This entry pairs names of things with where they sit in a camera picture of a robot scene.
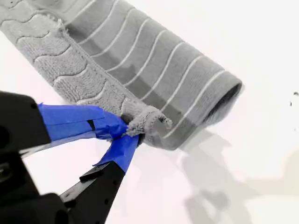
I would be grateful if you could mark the grey striped towel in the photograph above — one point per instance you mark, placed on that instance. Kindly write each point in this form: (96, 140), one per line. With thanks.
(163, 58)

